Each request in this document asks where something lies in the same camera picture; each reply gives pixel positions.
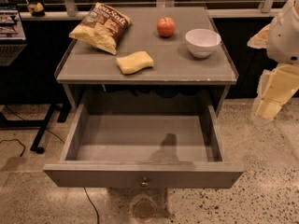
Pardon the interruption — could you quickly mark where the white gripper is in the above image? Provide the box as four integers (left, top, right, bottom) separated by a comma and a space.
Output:
247, 0, 299, 124

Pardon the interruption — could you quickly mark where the yellow sponge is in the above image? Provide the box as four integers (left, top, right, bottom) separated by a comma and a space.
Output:
116, 51, 154, 75

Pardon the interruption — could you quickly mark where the metal drawer knob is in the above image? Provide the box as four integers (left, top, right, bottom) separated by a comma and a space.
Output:
140, 177, 149, 188

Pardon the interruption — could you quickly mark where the open grey top drawer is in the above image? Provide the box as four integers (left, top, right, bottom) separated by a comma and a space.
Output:
44, 90, 243, 189

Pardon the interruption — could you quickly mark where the white bowl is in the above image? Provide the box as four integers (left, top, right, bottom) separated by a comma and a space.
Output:
185, 29, 221, 58

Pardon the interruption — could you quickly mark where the red apple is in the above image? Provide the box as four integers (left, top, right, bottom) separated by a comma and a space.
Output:
156, 17, 176, 37

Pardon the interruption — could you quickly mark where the sea salt chip bag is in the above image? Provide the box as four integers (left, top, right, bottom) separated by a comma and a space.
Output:
69, 3, 133, 55

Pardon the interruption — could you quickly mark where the small object on ledge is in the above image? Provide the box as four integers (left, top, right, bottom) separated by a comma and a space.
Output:
27, 2, 45, 17

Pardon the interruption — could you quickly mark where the dark side desk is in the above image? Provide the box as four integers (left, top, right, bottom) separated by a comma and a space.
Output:
0, 3, 70, 154

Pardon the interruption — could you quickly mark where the black cable under drawer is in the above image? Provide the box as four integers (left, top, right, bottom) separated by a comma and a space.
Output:
83, 188, 101, 224

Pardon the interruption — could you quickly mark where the black floor cable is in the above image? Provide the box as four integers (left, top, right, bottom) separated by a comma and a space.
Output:
0, 138, 26, 158

